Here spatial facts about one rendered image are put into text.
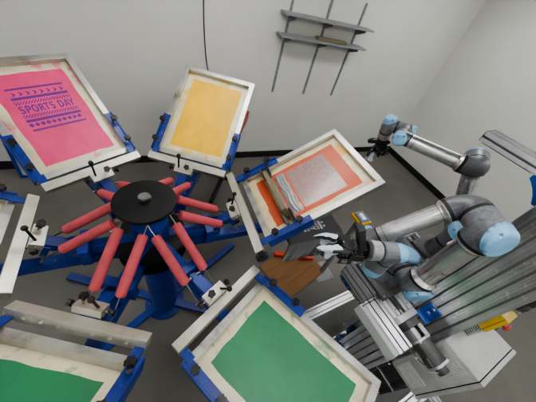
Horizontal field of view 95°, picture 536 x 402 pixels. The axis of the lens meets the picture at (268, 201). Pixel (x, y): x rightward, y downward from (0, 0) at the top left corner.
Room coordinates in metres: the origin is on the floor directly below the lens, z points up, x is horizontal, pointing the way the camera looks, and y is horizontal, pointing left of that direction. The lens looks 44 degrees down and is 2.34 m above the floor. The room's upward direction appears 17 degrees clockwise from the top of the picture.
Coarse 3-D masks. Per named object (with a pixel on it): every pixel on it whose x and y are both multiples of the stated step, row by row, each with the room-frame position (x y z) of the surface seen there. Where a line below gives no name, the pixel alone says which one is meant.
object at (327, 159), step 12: (312, 156) 1.54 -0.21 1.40; (324, 156) 1.53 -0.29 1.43; (336, 156) 1.52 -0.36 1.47; (288, 168) 1.46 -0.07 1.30; (300, 168) 1.45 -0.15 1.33; (312, 168) 1.44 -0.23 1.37; (324, 168) 1.43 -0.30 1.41; (264, 180) 1.37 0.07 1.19; (288, 180) 1.36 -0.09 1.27; (300, 180) 1.35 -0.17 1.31; (264, 192) 1.27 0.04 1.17
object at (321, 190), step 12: (336, 168) 1.42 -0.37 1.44; (348, 168) 1.41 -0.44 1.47; (312, 180) 1.34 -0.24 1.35; (324, 180) 1.33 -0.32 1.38; (336, 180) 1.33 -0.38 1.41; (348, 180) 1.32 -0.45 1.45; (360, 180) 1.31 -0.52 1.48; (300, 192) 1.25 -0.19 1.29; (312, 192) 1.25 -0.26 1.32; (324, 192) 1.24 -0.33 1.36; (336, 192) 1.24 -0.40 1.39; (276, 204) 1.17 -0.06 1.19; (288, 204) 1.17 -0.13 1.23; (312, 204) 1.16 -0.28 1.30; (276, 216) 1.09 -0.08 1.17
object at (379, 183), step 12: (336, 132) 1.70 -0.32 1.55; (312, 144) 1.62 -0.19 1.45; (348, 144) 1.57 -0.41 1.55; (288, 156) 1.53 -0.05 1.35; (360, 156) 1.46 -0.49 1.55; (372, 168) 1.36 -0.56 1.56; (372, 180) 1.30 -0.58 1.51; (252, 192) 1.27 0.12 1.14; (360, 192) 1.20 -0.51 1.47; (252, 204) 1.15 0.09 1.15; (336, 204) 1.12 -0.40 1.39; (348, 204) 1.15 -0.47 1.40; (312, 216) 1.05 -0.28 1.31; (324, 216) 1.07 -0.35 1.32; (264, 228) 0.98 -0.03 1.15
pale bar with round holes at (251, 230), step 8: (232, 176) 1.34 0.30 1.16; (232, 184) 1.28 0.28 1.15; (240, 192) 1.21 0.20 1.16; (240, 200) 1.14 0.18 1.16; (240, 208) 1.08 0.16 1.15; (248, 216) 1.02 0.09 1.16; (248, 224) 0.97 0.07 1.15; (248, 232) 0.92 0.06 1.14; (256, 232) 0.92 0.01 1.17; (256, 240) 0.87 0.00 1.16; (256, 248) 0.82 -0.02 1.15
